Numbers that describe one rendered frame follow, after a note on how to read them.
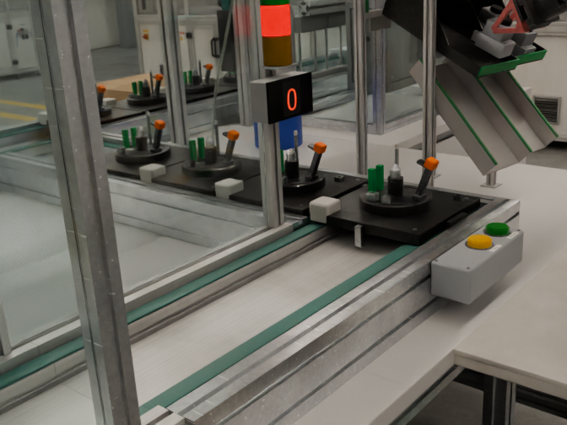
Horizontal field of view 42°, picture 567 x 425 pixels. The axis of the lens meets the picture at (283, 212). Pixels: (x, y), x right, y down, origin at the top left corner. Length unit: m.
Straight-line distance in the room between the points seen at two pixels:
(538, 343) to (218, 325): 0.49
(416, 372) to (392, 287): 0.13
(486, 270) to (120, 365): 0.71
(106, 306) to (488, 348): 0.68
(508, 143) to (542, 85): 3.99
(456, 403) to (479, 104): 1.22
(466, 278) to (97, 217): 0.70
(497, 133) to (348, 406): 0.85
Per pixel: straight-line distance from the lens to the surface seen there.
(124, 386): 0.72
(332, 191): 1.55
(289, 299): 1.20
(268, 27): 1.28
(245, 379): 0.92
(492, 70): 1.58
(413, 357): 1.15
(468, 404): 2.62
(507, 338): 1.22
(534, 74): 5.68
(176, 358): 1.07
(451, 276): 1.22
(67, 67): 0.61
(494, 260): 1.28
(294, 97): 1.31
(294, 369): 0.99
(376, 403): 1.05
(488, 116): 1.71
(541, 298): 1.36
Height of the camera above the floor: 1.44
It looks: 19 degrees down
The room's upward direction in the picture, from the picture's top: 3 degrees counter-clockwise
